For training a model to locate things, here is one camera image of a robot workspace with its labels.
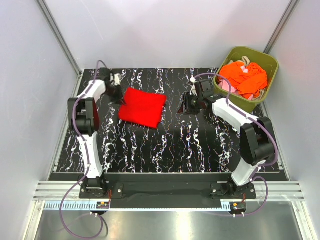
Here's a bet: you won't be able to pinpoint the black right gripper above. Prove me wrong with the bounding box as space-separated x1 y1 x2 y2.
177 92 203 116

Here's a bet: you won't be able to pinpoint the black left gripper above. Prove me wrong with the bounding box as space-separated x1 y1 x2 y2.
103 83 125 106

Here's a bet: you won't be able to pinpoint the red t-shirt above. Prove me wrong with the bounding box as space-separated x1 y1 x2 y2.
118 87 167 129

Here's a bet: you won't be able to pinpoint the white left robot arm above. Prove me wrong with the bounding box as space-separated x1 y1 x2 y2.
67 68 125 199

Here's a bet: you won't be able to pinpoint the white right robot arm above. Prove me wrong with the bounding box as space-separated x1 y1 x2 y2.
178 78 279 199

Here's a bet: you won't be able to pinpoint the pink garment in bin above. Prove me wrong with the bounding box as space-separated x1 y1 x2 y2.
218 65 248 95

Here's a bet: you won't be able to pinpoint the orange t-shirt in bin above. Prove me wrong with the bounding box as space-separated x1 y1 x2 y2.
219 61 268 100

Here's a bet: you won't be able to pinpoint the beige garment in bin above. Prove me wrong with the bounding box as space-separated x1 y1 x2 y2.
228 56 251 68

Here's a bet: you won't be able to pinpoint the olive green plastic bin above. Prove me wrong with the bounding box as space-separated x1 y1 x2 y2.
213 46 279 113

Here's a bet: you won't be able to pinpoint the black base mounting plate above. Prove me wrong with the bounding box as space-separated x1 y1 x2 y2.
79 173 256 210

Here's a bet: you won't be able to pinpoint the right small controller board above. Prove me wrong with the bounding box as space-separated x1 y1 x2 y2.
231 202 247 212

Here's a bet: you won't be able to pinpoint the small controller board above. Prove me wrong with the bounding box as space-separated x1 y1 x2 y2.
96 201 110 210
231 202 247 212

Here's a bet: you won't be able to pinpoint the left small controller board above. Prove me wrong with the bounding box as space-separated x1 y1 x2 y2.
96 201 110 210

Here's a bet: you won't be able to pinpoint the aluminium left corner post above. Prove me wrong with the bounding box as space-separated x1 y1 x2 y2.
35 0 82 77

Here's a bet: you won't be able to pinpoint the aluminium corner post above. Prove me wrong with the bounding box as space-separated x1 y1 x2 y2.
263 0 300 54
35 0 82 77

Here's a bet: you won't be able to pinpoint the aluminium front rail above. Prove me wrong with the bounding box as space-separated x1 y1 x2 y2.
33 181 304 212

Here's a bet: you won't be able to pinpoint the aluminium right corner post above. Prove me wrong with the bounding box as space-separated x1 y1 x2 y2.
263 0 300 54

